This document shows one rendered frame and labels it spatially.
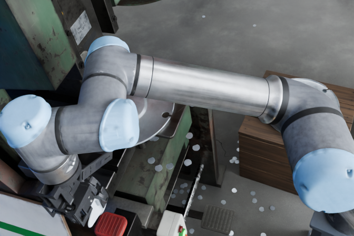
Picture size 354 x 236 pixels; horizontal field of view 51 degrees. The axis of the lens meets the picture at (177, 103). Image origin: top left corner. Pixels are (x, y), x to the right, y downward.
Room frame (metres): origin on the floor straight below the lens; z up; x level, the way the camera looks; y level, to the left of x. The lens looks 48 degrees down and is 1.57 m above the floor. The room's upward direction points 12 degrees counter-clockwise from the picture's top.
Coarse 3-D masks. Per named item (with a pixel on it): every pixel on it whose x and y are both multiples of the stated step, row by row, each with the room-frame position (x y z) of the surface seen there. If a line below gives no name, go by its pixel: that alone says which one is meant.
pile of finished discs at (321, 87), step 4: (296, 80) 1.06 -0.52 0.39; (300, 80) 1.05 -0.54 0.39; (304, 80) 1.05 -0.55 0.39; (308, 80) 1.04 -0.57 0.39; (312, 80) 1.04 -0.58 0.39; (308, 84) 1.02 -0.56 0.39; (312, 84) 1.02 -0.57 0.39; (316, 84) 1.01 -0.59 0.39; (320, 84) 1.01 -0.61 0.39; (316, 88) 0.99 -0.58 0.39; (320, 88) 0.99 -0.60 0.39; (324, 88) 0.98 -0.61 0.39; (324, 92) 0.98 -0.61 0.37; (328, 92) 0.96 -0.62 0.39; (332, 92) 0.95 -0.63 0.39; (328, 96) 0.94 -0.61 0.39; (332, 96) 0.93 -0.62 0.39; (336, 96) 0.92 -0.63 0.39; (332, 100) 0.91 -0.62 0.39; (336, 100) 0.91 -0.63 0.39; (276, 128) 0.85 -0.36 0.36; (280, 132) 0.84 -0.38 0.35
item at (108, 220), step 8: (104, 216) 0.42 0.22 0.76; (112, 216) 0.42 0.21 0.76; (120, 216) 0.42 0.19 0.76; (96, 224) 0.41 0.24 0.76; (104, 224) 0.40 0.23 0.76; (112, 224) 0.40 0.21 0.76; (120, 224) 0.39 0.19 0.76; (96, 232) 0.39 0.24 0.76; (104, 232) 0.38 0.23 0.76; (112, 232) 0.38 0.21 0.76; (120, 232) 0.38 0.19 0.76
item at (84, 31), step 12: (60, 0) 0.73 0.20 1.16; (72, 0) 0.77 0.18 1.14; (84, 0) 0.80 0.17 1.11; (72, 12) 0.75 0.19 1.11; (84, 12) 0.79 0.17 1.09; (72, 24) 0.74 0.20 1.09; (84, 24) 0.77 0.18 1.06; (96, 24) 0.81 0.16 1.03; (72, 36) 0.72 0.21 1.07; (84, 36) 0.76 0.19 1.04; (96, 36) 0.80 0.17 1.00; (84, 48) 0.74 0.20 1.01; (84, 60) 0.71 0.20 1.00; (60, 84) 0.73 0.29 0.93; (72, 84) 0.71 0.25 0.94
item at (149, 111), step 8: (128, 96) 0.77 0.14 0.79; (136, 96) 0.77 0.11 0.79; (136, 104) 0.74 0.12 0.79; (144, 104) 0.73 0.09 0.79; (152, 104) 0.73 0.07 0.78; (160, 104) 0.72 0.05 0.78; (168, 104) 0.72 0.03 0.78; (144, 112) 0.70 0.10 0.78; (152, 112) 0.70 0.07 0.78; (160, 112) 0.69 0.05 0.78; (168, 112) 0.69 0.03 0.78; (144, 120) 0.68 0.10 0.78; (152, 120) 0.67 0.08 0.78; (160, 120) 0.66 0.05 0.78; (168, 120) 0.65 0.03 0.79; (144, 128) 0.65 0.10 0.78; (152, 128) 0.64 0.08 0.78; (160, 128) 0.64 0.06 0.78; (144, 136) 0.62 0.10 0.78; (152, 136) 0.61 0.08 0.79; (136, 144) 0.60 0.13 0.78
